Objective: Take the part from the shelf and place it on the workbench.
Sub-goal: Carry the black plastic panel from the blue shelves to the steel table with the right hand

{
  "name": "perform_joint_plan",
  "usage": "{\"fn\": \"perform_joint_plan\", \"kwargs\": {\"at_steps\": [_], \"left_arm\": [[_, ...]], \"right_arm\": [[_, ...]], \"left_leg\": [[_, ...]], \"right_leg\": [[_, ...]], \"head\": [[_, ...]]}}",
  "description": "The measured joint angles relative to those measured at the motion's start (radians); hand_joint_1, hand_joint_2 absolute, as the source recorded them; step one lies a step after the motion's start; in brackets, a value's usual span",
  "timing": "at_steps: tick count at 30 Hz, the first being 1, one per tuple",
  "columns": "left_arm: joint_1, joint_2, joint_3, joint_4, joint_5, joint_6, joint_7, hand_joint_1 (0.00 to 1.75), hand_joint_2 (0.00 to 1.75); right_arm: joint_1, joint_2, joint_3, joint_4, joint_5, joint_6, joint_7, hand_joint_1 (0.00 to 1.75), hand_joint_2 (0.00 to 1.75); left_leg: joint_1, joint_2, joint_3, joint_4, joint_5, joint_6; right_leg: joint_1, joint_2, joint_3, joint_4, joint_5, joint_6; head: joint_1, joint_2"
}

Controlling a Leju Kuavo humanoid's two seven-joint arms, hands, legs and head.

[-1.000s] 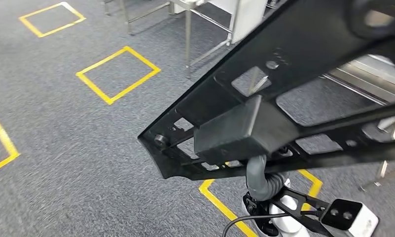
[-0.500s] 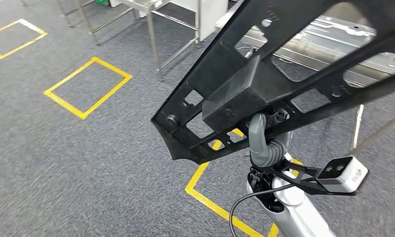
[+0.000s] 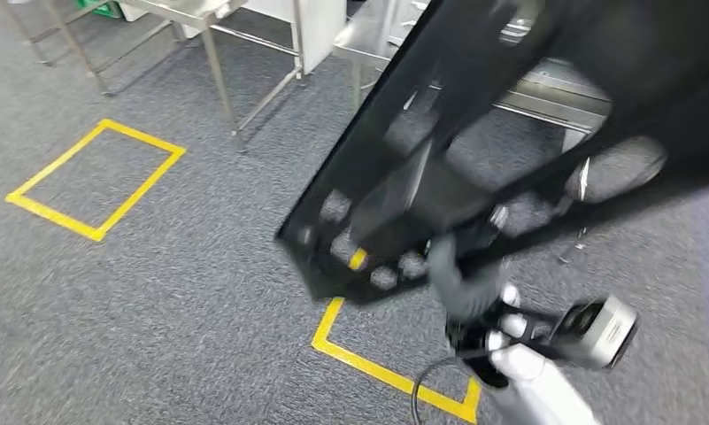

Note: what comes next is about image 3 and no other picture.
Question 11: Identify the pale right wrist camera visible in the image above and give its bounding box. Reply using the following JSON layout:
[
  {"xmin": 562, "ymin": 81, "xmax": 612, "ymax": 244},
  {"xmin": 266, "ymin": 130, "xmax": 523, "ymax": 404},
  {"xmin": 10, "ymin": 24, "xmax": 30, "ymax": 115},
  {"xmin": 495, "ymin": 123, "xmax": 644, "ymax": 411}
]
[{"xmin": 550, "ymin": 295, "xmax": 640, "ymax": 371}]

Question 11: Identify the black cable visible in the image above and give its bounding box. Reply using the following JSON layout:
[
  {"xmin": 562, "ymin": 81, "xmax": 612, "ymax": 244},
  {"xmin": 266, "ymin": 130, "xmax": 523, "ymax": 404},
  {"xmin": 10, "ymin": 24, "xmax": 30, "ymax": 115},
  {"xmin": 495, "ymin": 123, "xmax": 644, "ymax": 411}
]
[{"xmin": 411, "ymin": 356, "xmax": 496, "ymax": 425}]

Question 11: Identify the green crate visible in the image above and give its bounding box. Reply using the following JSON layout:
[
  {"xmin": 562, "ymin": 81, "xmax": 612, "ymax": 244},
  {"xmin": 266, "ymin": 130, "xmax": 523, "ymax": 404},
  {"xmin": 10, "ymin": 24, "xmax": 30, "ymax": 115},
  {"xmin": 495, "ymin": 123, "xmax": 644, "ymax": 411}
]
[{"xmin": 75, "ymin": 0, "xmax": 124, "ymax": 19}]

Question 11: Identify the black plastic plate frame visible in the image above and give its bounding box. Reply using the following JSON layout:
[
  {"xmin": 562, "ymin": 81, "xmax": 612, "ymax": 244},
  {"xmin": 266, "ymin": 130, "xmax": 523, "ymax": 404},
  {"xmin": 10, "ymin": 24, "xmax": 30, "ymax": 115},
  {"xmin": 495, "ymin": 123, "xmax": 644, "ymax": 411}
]
[{"xmin": 274, "ymin": 0, "xmax": 709, "ymax": 306}]

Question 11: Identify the steel workbench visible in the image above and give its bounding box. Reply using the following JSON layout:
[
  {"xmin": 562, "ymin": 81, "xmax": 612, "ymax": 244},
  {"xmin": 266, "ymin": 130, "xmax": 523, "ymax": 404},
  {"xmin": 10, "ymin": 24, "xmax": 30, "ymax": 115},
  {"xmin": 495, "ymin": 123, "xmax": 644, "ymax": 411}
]
[{"xmin": 332, "ymin": 0, "xmax": 614, "ymax": 139}]

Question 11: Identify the black camera bracket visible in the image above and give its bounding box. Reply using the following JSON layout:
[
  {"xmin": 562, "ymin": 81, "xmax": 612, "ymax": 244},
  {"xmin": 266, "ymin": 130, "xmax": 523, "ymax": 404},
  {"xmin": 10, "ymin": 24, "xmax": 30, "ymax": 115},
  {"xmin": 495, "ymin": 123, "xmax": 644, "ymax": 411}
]
[{"xmin": 444, "ymin": 311, "xmax": 572, "ymax": 362}]

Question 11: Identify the steel table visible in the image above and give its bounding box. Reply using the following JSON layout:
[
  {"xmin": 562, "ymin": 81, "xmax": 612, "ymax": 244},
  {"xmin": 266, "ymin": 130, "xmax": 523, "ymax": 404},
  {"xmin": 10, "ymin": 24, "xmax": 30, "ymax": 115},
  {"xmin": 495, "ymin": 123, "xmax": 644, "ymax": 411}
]
[{"xmin": 2, "ymin": 0, "xmax": 308, "ymax": 155}]

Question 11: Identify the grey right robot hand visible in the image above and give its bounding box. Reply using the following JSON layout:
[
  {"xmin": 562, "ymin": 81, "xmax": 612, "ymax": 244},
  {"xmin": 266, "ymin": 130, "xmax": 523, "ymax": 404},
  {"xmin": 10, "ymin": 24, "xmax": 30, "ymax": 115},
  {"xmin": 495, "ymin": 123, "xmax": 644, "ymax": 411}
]
[{"xmin": 427, "ymin": 236, "xmax": 473, "ymax": 318}]

